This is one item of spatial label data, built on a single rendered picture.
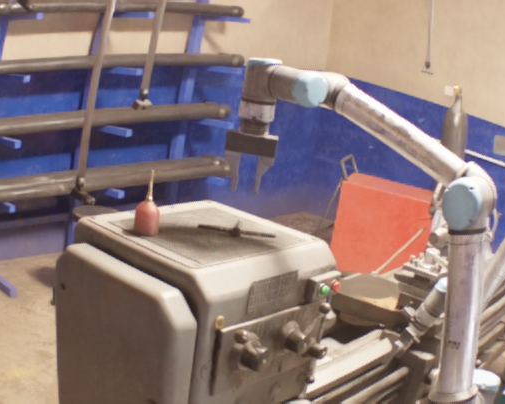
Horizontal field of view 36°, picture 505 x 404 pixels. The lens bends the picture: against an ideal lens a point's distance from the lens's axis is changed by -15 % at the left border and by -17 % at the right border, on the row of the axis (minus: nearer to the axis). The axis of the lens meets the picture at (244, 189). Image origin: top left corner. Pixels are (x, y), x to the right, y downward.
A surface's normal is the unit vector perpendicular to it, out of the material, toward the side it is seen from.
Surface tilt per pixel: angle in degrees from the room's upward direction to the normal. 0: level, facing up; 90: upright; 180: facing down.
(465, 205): 83
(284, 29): 90
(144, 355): 90
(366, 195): 90
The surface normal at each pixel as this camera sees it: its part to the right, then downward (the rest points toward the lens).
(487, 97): -0.63, 0.08
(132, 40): 0.76, 0.25
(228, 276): 0.65, -0.50
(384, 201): -0.33, 0.17
